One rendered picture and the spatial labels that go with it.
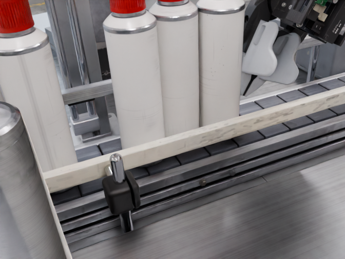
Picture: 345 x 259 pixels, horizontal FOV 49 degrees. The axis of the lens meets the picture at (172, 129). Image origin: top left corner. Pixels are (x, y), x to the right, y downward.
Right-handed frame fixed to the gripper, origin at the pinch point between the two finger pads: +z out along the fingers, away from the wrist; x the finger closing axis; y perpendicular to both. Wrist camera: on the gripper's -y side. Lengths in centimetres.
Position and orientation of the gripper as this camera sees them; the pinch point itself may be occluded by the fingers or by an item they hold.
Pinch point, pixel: (243, 83)
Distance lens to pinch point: 48.4
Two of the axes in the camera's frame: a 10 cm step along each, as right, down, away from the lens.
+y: 4.0, 4.9, -7.8
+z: -4.1, 8.5, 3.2
